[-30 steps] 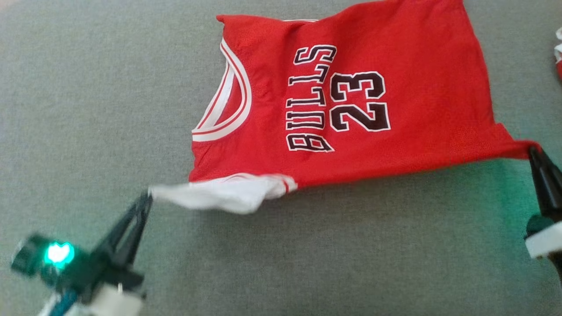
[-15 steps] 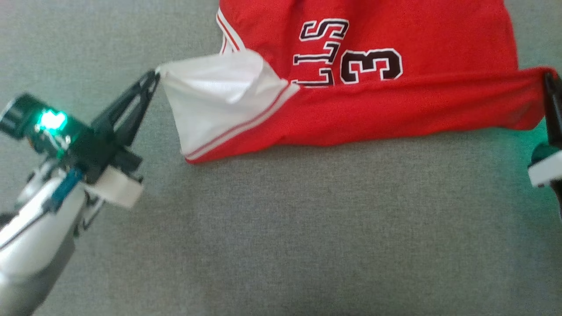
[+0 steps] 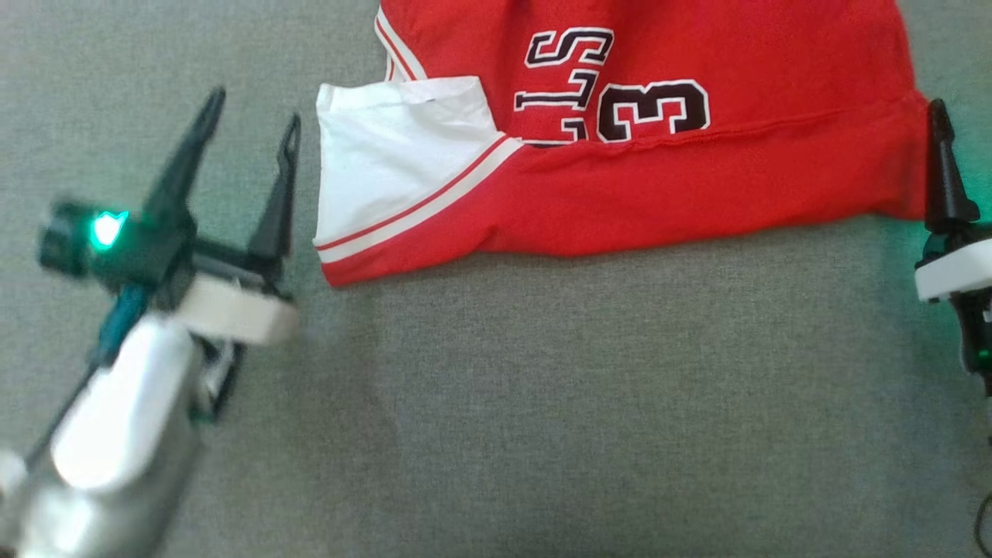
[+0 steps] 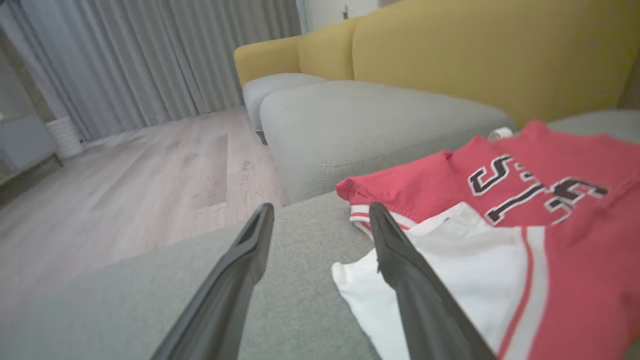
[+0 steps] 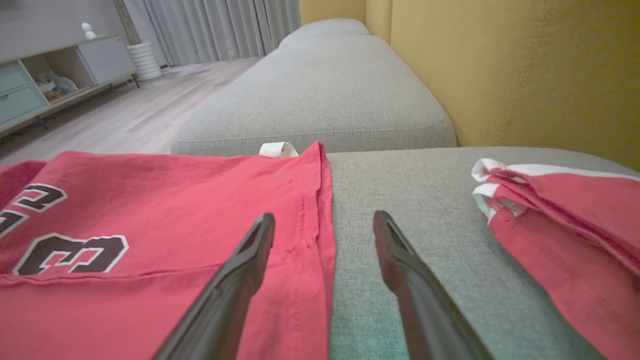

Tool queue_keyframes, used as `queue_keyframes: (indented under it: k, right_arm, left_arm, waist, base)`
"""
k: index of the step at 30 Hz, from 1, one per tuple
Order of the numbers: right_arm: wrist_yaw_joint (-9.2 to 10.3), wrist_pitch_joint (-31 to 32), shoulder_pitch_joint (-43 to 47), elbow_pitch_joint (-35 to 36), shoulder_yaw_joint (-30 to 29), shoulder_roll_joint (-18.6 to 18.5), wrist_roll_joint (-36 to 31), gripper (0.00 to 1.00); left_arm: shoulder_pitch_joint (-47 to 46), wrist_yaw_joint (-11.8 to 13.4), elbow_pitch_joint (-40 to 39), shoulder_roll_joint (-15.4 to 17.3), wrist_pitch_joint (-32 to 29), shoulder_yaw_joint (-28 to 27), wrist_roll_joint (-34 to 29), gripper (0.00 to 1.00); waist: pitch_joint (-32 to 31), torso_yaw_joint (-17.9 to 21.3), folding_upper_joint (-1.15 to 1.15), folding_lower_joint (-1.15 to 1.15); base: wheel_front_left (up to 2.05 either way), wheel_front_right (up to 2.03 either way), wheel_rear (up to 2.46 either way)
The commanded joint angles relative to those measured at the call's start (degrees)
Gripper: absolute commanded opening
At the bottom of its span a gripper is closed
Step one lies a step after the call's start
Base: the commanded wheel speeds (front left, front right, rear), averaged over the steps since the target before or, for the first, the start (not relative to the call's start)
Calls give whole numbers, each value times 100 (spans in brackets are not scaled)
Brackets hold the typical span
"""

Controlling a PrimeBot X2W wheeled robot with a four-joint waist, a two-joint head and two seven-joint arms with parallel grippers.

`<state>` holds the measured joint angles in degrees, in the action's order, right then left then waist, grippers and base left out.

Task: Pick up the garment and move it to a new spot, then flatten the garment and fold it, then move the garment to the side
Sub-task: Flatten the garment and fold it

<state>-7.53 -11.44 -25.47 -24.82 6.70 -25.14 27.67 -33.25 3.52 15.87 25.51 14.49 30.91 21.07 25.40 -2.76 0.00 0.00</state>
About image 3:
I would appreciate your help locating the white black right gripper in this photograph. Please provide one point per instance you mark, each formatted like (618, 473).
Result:
(961, 271)

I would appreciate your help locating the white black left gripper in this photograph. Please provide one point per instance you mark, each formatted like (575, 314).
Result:
(240, 314)

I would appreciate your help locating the red basketball jersey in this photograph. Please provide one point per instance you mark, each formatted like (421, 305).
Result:
(697, 186)

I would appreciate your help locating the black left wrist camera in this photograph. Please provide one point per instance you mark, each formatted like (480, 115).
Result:
(147, 256)

